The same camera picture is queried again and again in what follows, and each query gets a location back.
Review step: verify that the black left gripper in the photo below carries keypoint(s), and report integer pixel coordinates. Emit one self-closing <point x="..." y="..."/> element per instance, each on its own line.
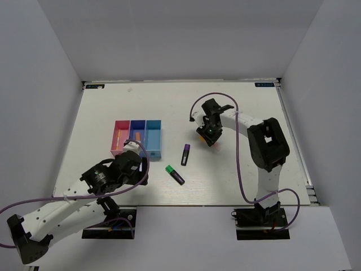
<point x="140" y="175"/>

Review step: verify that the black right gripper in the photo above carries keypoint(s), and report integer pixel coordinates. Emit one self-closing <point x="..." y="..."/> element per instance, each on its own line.
<point x="210" y="139"/>

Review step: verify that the thin pink highlighter pen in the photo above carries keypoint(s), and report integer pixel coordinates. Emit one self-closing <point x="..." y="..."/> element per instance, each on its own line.
<point x="118" y="139"/>

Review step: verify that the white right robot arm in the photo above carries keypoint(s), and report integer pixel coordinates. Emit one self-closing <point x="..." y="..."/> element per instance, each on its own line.
<point x="268" y="148"/>

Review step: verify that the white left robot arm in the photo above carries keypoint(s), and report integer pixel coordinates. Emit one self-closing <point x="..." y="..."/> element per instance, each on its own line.
<point x="87" y="203"/>

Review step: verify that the purple cap black highlighter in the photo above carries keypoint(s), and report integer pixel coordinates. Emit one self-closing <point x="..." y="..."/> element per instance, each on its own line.
<point x="185" y="155"/>

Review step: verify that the pink plastic drawer bin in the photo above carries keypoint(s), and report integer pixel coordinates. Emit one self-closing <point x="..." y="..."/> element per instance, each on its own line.
<point x="120" y="135"/>

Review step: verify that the dark blue plastic drawer bin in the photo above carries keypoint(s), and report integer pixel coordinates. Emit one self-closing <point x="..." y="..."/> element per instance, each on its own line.
<point x="138" y="126"/>

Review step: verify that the green cap black highlighter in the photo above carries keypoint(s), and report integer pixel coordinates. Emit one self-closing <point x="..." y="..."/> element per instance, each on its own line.
<point x="174" y="174"/>

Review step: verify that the light blue plastic drawer bin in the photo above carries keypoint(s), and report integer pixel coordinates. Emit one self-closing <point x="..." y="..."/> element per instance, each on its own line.
<point x="153" y="139"/>

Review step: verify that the right corner table label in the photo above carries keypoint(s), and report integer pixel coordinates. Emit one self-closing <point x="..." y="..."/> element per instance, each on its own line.
<point x="264" y="84"/>

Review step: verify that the corner table label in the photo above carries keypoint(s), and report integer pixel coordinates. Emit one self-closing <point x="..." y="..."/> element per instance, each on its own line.
<point x="94" y="86"/>
<point x="264" y="84"/>

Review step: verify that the left corner table label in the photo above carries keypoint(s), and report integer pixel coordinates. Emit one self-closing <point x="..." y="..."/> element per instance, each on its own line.
<point x="94" y="86"/>

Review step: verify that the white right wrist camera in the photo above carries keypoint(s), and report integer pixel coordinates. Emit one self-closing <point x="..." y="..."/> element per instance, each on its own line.
<point x="198" y="118"/>

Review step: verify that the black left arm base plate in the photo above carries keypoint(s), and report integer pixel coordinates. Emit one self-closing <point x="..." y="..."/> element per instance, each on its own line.
<point x="122" y="229"/>

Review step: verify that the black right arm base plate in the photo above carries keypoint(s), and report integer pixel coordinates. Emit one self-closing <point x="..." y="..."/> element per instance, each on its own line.
<point x="248" y="228"/>

